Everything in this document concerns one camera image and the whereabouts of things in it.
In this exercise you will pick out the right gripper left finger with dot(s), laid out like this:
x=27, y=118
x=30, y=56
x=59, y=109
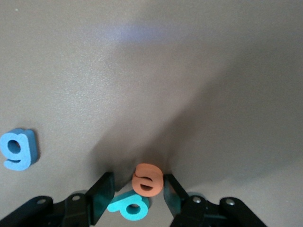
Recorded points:
x=101, y=191

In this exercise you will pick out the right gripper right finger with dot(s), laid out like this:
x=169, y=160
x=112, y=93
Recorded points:
x=175, y=198

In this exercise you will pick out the teal foam letter d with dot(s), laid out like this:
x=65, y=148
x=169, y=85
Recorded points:
x=123, y=204

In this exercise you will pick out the orange foam letter e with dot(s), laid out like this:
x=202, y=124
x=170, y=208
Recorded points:
x=148, y=172

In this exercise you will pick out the blue foam letter g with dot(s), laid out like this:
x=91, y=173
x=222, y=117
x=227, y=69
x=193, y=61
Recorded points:
x=22, y=153

